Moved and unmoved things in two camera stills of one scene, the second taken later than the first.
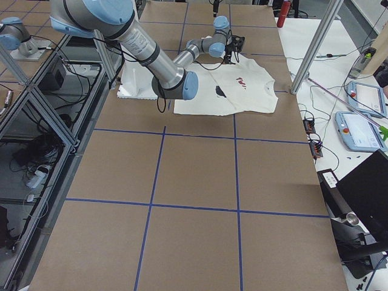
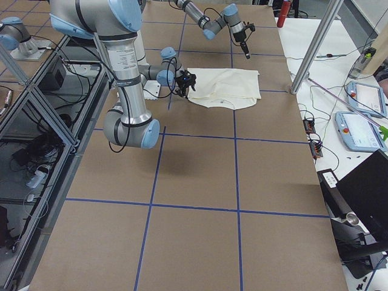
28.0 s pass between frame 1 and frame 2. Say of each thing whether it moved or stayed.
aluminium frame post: stayed
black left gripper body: moved
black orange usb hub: stayed
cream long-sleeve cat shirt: moved
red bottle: stayed
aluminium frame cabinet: stayed
